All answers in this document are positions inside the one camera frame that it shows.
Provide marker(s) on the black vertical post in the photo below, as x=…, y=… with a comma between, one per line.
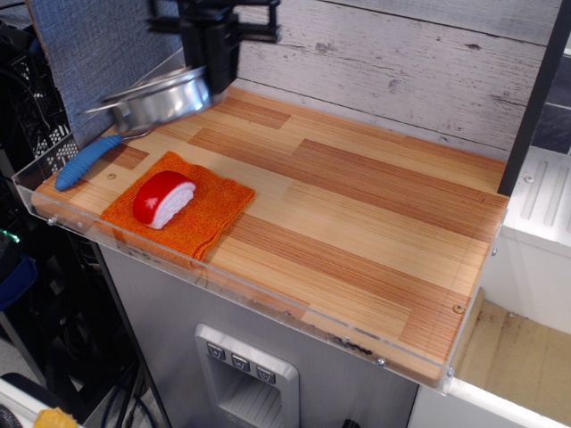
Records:
x=538, y=97

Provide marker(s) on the white toy sink unit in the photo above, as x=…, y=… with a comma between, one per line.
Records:
x=514, y=358

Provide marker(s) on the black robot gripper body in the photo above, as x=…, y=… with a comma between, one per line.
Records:
x=171, y=17

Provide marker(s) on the silver metal pot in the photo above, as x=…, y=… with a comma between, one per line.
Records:
x=159, y=101

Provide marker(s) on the blue handled kitchen utensil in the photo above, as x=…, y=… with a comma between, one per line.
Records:
x=80, y=164

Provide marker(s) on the orange knitted rag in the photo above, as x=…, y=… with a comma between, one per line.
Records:
x=195, y=230

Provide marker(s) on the black wire crate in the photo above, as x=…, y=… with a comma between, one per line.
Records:
x=33, y=118

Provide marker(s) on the blue fabric partition panel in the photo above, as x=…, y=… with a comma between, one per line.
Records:
x=96, y=48

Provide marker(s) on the clear acrylic table guard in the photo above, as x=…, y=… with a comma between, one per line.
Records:
x=374, y=246

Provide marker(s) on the silver toy fridge cabinet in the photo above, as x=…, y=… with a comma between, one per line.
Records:
x=217, y=363

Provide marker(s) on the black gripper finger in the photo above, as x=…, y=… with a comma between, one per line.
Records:
x=193, y=46
x=222, y=54

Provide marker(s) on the red white sushi toy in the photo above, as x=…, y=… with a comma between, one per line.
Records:
x=161, y=197

